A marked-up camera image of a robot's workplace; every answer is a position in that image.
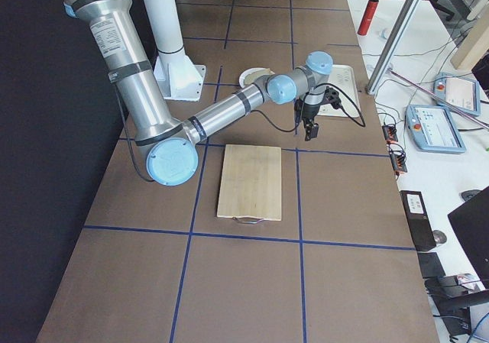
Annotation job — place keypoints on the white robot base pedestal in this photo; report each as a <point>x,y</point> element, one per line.
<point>178,78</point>

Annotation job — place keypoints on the teach pendant far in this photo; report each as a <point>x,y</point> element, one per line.
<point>461,92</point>

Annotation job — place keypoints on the wooden beam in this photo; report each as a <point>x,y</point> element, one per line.
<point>474,46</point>

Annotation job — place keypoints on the teach pendant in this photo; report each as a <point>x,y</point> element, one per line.
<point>433,129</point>
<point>461,92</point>

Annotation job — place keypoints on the wooden cutting board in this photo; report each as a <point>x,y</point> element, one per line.
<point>251,183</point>

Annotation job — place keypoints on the metal cutting board handle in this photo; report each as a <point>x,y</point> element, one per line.
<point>248,221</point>

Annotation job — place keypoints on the black power strip right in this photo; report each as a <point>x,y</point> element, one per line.
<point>390,133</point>

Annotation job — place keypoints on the white round plate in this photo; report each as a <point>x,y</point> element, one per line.
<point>245,73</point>

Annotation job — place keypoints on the black power strip left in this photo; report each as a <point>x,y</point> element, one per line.
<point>398,159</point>

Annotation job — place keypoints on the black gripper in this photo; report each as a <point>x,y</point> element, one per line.
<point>309,115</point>

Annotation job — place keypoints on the brown bread slice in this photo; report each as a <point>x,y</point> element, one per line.
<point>251,77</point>

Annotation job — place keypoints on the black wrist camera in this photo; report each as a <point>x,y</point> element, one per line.
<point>331,97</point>

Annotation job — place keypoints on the aluminium frame post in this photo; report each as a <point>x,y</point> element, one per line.
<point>401,24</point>

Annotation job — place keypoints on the cream bear serving tray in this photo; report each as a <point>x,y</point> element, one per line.
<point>343,77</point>

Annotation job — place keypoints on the red cylinder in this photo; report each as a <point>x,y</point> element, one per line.
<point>367,17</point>

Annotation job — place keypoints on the black monitor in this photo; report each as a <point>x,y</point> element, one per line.
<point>470,225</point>

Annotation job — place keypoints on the black power strip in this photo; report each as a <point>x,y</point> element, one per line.
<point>398,159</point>
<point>390,133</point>

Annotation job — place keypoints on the black box with label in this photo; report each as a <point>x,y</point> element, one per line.
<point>417,220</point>

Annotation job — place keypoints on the teach pendant near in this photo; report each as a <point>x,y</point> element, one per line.
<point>433,129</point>

